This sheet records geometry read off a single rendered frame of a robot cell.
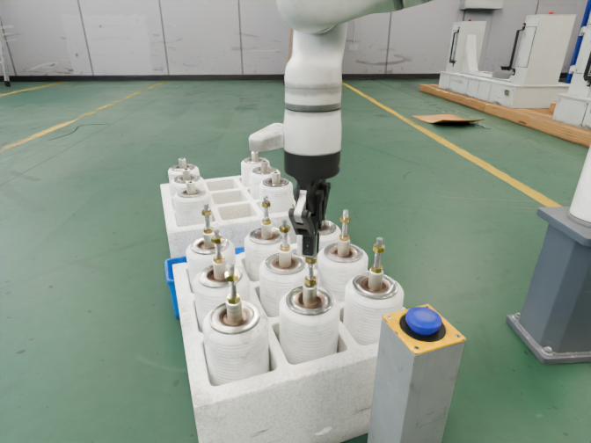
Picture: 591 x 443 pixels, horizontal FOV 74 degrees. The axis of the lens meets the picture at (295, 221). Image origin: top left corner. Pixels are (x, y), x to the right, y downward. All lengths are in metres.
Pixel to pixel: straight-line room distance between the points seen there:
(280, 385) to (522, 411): 0.49
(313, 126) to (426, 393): 0.34
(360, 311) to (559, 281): 0.45
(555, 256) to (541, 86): 3.18
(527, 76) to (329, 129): 3.55
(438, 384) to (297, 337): 0.21
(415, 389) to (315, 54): 0.41
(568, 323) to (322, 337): 0.55
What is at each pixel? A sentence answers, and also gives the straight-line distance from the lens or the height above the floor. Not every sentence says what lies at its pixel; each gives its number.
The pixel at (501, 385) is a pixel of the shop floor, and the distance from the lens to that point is 0.94.
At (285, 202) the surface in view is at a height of 0.21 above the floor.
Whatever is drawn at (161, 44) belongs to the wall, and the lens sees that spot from 7.13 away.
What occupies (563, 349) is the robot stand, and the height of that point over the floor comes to 0.03.
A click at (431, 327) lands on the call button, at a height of 0.33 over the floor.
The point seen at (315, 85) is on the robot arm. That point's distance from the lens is 0.47.
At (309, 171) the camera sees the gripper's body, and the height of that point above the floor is 0.47.
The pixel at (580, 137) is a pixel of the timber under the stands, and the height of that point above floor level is 0.04.
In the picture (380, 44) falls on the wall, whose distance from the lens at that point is 7.18.
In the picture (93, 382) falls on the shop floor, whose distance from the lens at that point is 0.94.
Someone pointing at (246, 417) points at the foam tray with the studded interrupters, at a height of 0.13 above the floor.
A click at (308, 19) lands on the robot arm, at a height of 0.64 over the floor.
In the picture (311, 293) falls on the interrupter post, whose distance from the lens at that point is 0.61.
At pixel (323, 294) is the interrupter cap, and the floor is 0.25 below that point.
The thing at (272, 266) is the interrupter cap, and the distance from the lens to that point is 0.71.
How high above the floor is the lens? 0.62
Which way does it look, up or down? 25 degrees down
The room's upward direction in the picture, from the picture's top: straight up
